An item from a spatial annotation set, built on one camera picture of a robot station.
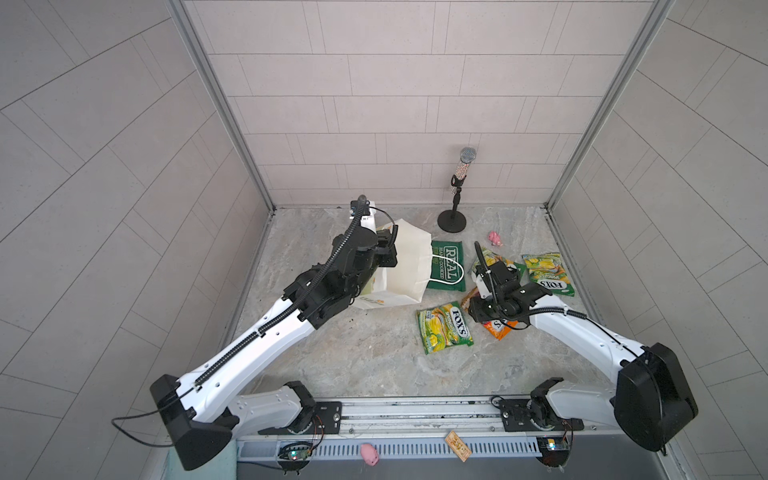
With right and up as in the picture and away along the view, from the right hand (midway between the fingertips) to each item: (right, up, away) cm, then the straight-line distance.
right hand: (471, 310), depth 84 cm
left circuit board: (-44, -27, -20) cm, 55 cm away
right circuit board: (+15, -28, -16) cm, 36 cm away
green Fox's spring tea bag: (+10, +13, +14) cm, 22 cm away
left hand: (-21, +23, -19) cm, 36 cm away
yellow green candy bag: (+26, +10, +10) cm, 30 cm away
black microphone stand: (0, +26, +27) cm, 38 cm away
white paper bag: (-18, +9, -4) cm, 21 cm away
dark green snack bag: (-5, +11, +14) cm, 18 cm away
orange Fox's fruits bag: (+7, -5, -1) cm, 9 cm away
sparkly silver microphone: (0, +45, +5) cm, 46 cm away
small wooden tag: (-7, -26, -18) cm, 32 cm away
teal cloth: (-59, -29, -20) cm, 69 cm away
